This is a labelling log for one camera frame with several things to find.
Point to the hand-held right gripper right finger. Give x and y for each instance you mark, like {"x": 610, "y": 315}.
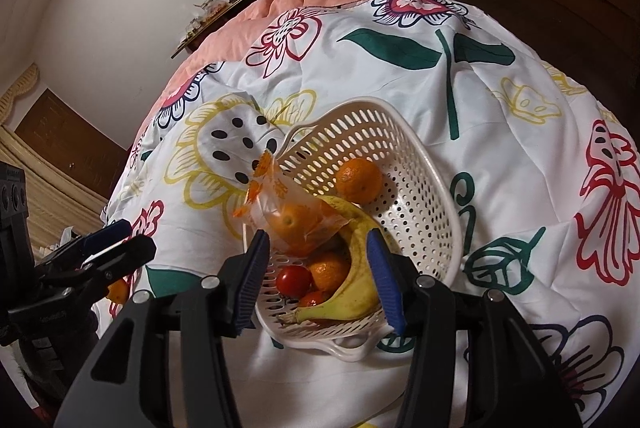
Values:
{"x": 384, "y": 283}

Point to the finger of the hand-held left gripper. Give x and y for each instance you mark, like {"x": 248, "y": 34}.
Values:
{"x": 125, "y": 255}
{"x": 102, "y": 235}

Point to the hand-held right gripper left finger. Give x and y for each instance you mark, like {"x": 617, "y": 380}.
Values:
{"x": 252, "y": 280}

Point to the yellow banana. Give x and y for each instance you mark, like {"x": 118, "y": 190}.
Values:
{"x": 361, "y": 280}

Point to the red tomato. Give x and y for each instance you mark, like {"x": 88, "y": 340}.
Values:
{"x": 294, "y": 281}

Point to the orange tomato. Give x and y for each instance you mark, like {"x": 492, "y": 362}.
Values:
{"x": 314, "y": 299}

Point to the plastic bag of oranges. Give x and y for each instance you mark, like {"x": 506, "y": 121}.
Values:
{"x": 285, "y": 218}

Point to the white plastic basket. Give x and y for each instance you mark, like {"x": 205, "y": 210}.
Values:
{"x": 425, "y": 208}

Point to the beige curtain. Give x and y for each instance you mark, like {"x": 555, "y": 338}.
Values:
{"x": 45, "y": 178}

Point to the brown wooden door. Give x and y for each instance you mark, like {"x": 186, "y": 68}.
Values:
{"x": 75, "y": 142}

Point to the white floral blanket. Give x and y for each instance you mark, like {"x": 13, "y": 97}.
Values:
{"x": 500, "y": 188}

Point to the pink blanket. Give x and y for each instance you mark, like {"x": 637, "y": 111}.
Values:
{"x": 300, "y": 2}

